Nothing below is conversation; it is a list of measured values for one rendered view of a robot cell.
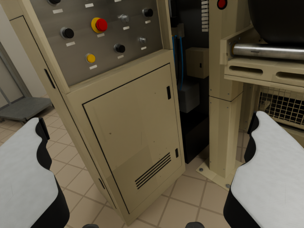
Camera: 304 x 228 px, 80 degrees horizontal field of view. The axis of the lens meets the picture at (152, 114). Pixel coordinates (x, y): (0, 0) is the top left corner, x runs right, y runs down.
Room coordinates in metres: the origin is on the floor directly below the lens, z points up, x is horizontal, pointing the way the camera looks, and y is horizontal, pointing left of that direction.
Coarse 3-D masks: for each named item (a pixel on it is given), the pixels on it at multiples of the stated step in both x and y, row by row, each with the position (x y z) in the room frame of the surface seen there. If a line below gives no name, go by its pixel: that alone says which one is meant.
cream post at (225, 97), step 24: (216, 0) 0.85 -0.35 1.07; (240, 0) 0.79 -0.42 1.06; (216, 24) 0.85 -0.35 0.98; (240, 24) 0.80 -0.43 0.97; (216, 48) 0.85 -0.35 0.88; (216, 72) 0.85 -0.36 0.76; (216, 96) 0.85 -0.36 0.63; (240, 96) 0.84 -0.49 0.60; (216, 120) 0.84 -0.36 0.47; (216, 144) 0.84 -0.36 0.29; (216, 168) 0.84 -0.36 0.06
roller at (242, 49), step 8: (232, 48) 0.71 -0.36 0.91; (240, 48) 0.69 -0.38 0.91; (248, 48) 0.66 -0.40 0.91; (256, 48) 0.64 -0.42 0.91; (264, 48) 0.62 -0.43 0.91; (272, 48) 0.60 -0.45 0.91; (280, 48) 0.58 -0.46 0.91; (288, 48) 0.57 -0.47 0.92; (296, 48) 0.55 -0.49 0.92; (256, 56) 0.64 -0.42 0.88; (264, 56) 0.62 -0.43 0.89; (272, 56) 0.60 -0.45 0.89; (280, 56) 0.58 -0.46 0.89; (288, 56) 0.56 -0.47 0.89; (296, 56) 0.54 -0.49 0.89
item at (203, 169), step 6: (204, 162) 0.95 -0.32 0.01; (240, 162) 0.89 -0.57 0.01; (198, 168) 0.91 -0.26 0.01; (204, 168) 0.90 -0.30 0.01; (234, 168) 0.85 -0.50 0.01; (204, 174) 0.85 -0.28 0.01; (210, 174) 0.84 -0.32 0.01; (216, 174) 0.83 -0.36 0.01; (234, 174) 0.80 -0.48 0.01; (216, 180) 0.78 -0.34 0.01; (222, 180) 0.77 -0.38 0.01; (228, 180) 0.76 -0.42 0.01; (222, 186) 0.73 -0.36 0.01; (228, 186) 0.72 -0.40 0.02
